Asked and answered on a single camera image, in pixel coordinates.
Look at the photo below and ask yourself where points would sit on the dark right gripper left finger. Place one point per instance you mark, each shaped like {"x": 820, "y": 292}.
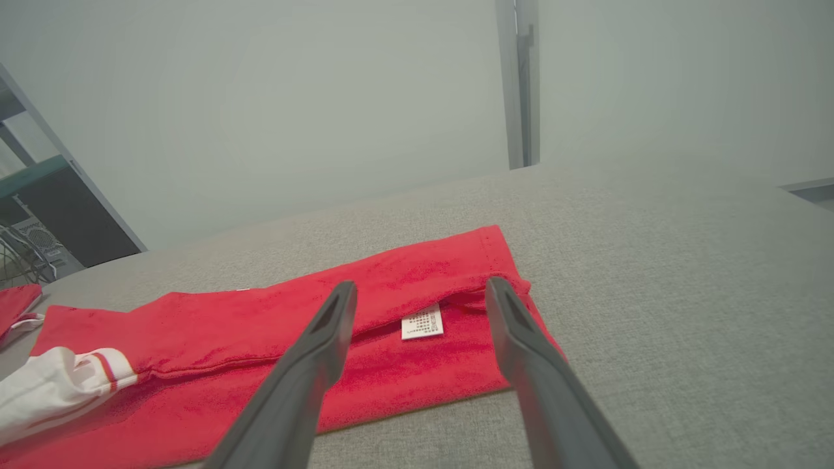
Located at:
{"x": 293, "y": 397}

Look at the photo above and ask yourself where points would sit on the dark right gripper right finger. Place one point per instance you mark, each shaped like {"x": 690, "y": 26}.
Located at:
{"x": 547, "y": 397}

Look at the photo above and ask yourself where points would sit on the red t-shirt with white sleeves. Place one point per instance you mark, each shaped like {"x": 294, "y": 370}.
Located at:
{"x": 215, "y": 339}

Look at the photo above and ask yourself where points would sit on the red shorts with white trim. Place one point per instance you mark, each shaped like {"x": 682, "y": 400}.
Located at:
{"x": 16, "y": 303}

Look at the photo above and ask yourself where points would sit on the grey fabric cushion surface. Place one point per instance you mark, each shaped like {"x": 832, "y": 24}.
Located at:
{"x": 684, "y": 293}

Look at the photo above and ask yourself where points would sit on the dark desk cabinet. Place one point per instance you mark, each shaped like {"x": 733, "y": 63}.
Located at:
{"x": 78, "y": 221}

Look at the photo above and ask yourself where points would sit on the dark shelf unit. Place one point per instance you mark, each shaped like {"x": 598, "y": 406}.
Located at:
{"x": 78, "y": 176}

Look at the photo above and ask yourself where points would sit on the grey double partition post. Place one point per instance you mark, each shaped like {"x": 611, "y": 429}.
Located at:
{"x": 519, "y": 85}

